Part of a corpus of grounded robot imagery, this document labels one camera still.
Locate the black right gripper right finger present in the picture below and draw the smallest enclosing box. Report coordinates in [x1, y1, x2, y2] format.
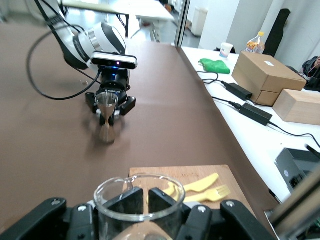
[148, 187, 276, 240]

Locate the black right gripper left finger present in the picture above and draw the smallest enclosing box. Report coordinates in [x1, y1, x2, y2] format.
[0, 186, 145, 240]

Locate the brown table cover sheet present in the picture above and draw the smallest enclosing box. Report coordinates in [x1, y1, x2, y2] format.
[0, 21, 281, 240]

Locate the wooden cutting board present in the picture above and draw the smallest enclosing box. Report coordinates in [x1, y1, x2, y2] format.
[128, 164, 256, 219]

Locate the white bin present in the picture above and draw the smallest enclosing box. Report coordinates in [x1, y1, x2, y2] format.
[191, 5, 209, 38]

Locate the large cardboard box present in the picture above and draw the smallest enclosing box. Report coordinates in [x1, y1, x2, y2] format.
[231, 50, 308, 108]

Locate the aluminium frame post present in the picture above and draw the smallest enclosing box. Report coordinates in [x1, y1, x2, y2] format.
[174, 0, 191, 49]

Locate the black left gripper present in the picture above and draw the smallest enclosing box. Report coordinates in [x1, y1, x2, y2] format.
[85, 69, 138, 126]

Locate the metal camera mast post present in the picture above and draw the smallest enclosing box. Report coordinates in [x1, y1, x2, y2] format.
[264, 171, 320, 240]

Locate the green cloth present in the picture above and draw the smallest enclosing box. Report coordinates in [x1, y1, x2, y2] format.
[198, 57, 231, 75]

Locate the light wooden block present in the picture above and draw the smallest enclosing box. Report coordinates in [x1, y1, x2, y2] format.
[271, 88, 320, 126]

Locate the steel double cone jigger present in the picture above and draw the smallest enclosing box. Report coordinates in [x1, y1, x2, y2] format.
[94, 91, 119, 146]

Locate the black power adapter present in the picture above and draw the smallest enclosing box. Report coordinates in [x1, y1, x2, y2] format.
[238, 102, 274, 127]
[224, 82, 254, 101]

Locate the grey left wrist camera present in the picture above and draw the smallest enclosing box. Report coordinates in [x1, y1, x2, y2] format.
[89, 50, 139, 71]

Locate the long black bag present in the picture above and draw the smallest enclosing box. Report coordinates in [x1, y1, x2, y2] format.
[263, 8, 291, 58]

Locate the black left camera cable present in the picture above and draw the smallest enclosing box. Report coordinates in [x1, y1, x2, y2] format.
[25, 29, 103, 101]

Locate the yellow plastic fork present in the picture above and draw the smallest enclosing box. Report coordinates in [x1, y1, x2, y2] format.
[184, 184, 232, 204]

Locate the yellow plastic knife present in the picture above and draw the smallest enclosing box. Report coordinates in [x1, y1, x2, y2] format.
[162, 172, 221, 199]

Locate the clear glass measuring cup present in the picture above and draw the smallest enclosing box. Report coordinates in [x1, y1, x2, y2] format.
[93, 173, 187, 240]

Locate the orange drink plastic bottle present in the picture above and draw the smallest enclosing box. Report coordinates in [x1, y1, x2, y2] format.
[245, 30, 266, 55]

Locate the grey electronics box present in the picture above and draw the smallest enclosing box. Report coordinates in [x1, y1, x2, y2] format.
[274, 146, 320, 194]

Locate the white paper cup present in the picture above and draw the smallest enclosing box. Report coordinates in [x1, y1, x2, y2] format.
[219, 42, 234, 60]

